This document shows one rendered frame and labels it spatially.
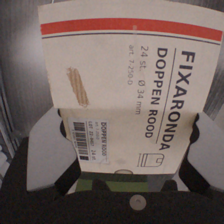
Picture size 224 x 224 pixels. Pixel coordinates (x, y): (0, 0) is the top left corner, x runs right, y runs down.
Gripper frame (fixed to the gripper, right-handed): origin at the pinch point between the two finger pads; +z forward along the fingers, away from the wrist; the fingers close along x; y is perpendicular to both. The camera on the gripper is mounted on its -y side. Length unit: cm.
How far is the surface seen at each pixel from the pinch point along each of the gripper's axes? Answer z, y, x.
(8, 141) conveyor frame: 12.6, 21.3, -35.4
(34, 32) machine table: 17.6, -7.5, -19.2
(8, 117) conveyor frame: 16.0, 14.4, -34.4
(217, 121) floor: 99, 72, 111
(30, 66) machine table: 17.5, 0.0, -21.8
